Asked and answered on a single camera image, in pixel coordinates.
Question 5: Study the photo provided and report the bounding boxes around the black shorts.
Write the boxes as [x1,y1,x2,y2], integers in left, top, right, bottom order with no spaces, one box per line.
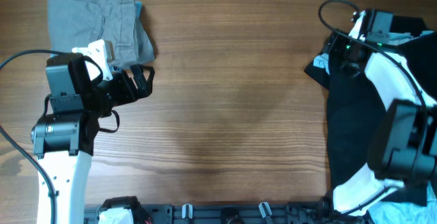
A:
[305,36,436,206]

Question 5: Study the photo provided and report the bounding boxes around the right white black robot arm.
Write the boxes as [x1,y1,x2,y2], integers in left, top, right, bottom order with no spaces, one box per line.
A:
[327,10,436,216]

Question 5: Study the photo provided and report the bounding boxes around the folded grey trousers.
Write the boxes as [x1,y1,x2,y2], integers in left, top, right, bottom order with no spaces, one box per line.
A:
[46,0,156,70]

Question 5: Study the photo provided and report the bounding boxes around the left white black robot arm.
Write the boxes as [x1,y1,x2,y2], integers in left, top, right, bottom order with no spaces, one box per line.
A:
[31,53,155,223]

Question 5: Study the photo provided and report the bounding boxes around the light blue t-shirt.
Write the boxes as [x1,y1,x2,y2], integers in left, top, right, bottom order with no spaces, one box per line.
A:
[314,43,436,223]

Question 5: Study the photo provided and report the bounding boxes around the folded light blue garment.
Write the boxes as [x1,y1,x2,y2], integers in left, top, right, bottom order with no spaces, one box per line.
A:
[50,0,143,73]

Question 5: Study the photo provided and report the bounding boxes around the black garment under pile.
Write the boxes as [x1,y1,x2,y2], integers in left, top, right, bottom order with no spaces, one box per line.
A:
[390,16,428,37]

